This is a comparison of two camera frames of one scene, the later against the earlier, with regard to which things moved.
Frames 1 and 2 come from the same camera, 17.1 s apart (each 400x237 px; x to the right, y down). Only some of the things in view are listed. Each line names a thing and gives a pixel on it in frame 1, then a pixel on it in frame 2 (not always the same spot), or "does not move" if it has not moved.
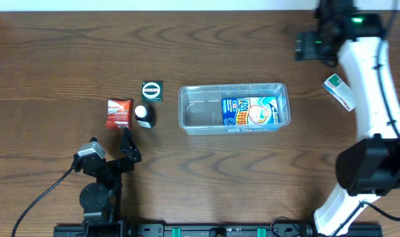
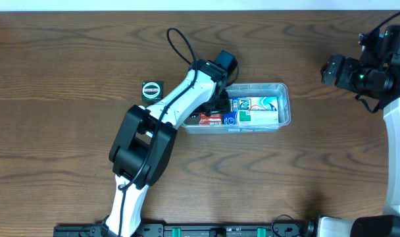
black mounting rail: [220, 230] does not move
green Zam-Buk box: [152, 91] does not move
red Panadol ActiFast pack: [119, 114] -> [213, 119]
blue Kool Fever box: [262, 110] does not move
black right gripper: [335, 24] -> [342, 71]
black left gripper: [131, 153] -> [226, 103]
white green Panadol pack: [341, 91] -> [257, 117]
